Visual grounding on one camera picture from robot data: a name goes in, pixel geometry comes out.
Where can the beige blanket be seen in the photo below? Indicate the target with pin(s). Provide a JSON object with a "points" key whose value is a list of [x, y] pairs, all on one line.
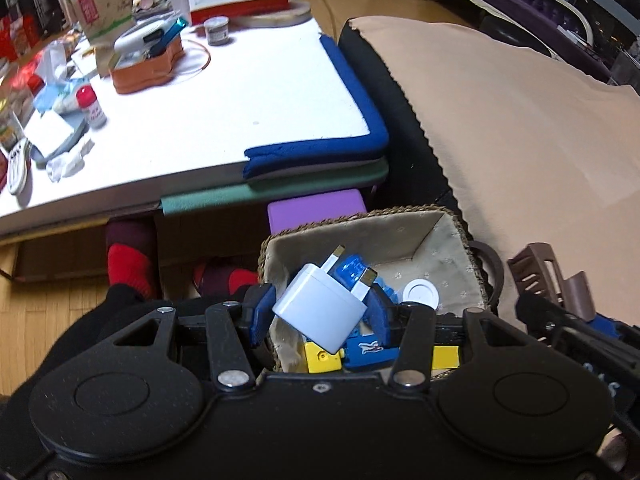
{"points": [[532, 149]]}

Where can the purple chaise sofa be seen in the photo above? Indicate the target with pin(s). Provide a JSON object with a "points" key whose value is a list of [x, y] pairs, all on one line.
{"points": [[557, 24]]}

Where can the white round cap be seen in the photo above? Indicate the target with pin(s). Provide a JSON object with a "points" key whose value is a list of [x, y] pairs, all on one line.
{"points": [[421, 291]]}

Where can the blue plastic bottle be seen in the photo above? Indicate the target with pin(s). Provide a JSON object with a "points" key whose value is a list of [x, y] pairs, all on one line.
{"points": [[348, 270]]}

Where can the white remote control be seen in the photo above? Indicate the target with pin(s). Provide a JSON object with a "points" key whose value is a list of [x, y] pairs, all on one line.
{"points": [[18, 167]]}

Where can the yellow toy cube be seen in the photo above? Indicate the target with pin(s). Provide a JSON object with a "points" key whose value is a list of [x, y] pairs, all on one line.
{"points": [[319, 361]]}

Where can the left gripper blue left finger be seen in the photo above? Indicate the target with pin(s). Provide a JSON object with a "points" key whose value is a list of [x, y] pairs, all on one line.
{"points": [[257, 313]]}

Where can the wicker basket with fabric liner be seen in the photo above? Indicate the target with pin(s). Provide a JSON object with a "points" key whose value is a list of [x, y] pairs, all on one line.
{"points": [[401, 244]]}

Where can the red capped white bottle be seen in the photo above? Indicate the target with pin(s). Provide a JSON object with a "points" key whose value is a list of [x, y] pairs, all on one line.
{"points": [[90, 106]]}

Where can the green mat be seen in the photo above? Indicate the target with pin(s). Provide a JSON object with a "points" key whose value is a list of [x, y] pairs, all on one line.
{"points": [[280, 188]]}

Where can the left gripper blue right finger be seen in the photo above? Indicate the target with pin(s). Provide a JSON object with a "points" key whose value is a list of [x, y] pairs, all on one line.
{"points": [[382, 318]]}

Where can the crumpled white tissue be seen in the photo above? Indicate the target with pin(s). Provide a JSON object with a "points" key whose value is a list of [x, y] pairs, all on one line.
{"points": [[69, 163]]}

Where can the purple block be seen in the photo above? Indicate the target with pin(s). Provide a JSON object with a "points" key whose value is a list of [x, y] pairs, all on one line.
{"points": [[294, 212]]}

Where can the white usb charger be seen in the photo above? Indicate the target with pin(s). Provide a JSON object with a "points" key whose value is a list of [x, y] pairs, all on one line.
{"points": [[320, 307]]}

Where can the orange leather tray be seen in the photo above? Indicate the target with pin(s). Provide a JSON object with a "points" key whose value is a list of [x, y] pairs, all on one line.
{"points": [[148, 73]]}

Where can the blue folded mat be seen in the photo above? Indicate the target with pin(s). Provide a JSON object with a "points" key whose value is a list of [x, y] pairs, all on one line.
{"points": [[339, 127]]}

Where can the small grey jar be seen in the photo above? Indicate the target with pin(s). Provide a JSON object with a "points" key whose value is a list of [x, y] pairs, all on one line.
{"points": [[217, 30]]}

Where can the brown hair clip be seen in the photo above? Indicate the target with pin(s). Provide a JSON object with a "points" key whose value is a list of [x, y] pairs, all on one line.
{"points": [[535, 269]]}

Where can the blue toy brick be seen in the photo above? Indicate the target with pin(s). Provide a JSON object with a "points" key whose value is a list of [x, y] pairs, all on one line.
{"points": [[364, 352]]}

